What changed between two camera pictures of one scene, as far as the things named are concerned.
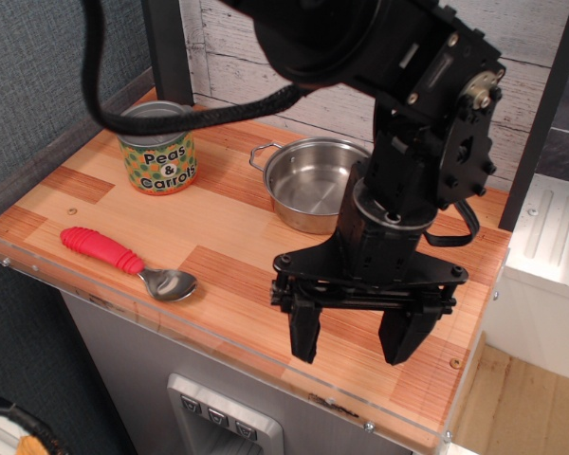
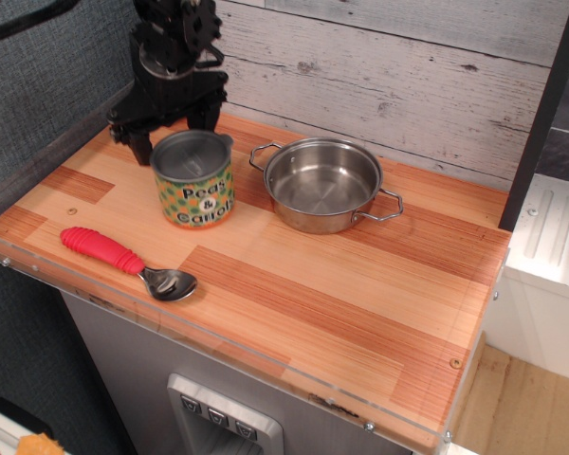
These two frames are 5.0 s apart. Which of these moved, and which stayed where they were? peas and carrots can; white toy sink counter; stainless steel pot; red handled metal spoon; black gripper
Moved: peas and carrots can; black gripper
Stayed: white toy sink counter; stainless steel pot; red handled metal spoon
